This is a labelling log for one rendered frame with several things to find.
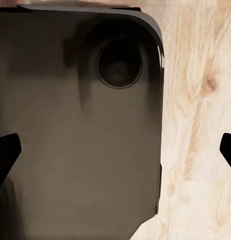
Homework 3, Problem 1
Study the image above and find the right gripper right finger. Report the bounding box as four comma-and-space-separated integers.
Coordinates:
220, 132, 231, 167

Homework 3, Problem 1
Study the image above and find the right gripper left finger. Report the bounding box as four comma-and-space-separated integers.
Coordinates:
0, 133, 22, 186

